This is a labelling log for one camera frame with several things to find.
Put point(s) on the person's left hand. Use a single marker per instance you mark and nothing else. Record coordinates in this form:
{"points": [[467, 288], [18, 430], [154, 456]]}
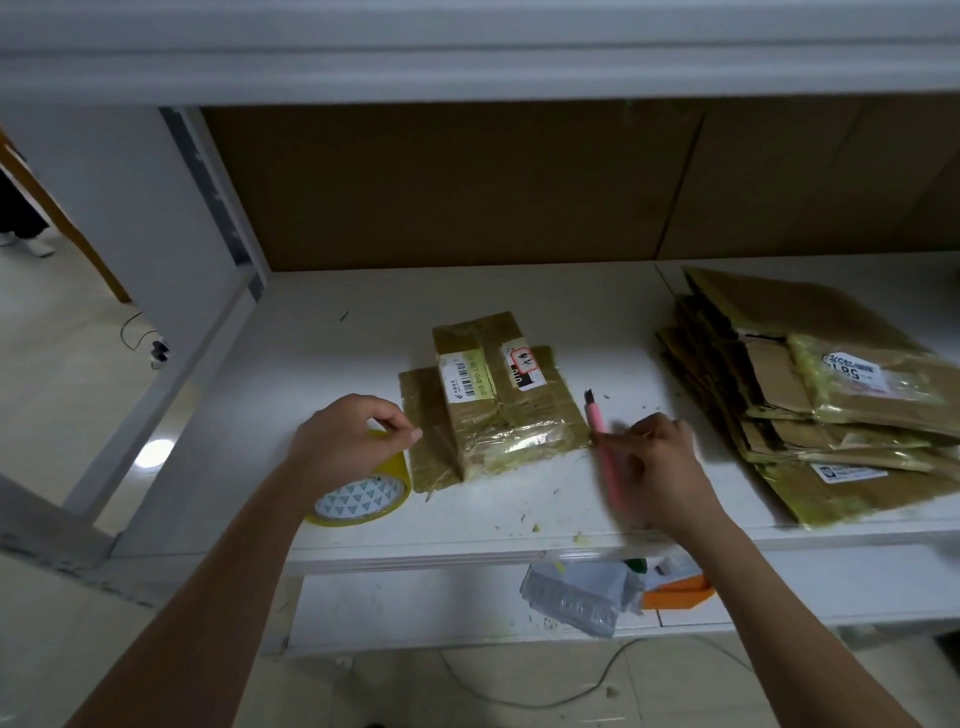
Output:
{"points": [[338, 443]]}

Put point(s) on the person's right hand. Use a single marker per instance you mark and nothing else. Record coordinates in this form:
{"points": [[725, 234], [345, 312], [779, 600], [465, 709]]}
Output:
{"points": [[668, 473]]}

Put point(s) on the yellow tape roll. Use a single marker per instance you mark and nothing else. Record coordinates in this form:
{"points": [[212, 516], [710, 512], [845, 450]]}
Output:
{"points": [[368, 498]]}

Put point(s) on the pink utility knife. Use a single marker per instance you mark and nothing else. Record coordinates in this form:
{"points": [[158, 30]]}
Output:
{"points": [[597, 428]]}

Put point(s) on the white metal shelf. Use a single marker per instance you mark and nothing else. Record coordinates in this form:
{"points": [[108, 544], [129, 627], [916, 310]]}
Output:
{"points": [[375, 330]]}

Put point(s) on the stack of cardboard boxes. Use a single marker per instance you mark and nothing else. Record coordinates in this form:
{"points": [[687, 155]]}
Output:
{"points": [[810, 390]]}

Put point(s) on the barcode label cardboard box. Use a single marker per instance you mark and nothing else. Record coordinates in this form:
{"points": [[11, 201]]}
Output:
{"points": [[503, 398]]}

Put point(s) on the person's left forearm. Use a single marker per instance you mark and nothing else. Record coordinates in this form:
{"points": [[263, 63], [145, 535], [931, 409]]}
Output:
{"points": [[188, 615]]}

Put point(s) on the person's right forearm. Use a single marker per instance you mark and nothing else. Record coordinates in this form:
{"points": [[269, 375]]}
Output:
{"points": [[810, 630]]}

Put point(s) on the orange plastic object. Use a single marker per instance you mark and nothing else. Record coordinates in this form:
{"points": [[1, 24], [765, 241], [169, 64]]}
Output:
{"points": [[678, 590]]}

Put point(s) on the white power strip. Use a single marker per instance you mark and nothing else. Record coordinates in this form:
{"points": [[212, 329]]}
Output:
{"points": [[158, 354]]}

